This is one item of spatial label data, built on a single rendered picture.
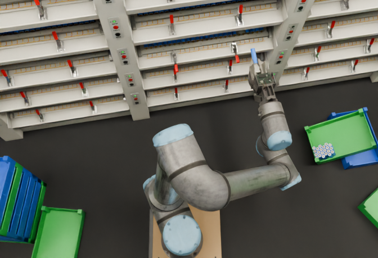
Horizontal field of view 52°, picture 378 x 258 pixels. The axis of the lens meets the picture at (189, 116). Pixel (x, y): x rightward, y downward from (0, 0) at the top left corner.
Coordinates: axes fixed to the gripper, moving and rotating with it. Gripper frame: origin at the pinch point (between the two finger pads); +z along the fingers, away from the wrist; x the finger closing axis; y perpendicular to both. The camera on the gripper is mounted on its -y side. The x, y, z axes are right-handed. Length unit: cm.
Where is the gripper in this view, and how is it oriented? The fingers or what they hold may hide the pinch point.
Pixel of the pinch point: (255, 63)
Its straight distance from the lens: 163.6
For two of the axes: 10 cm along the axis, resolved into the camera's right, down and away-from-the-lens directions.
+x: -9.8, 1.7, -0.7
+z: -1.8, -9.1, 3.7
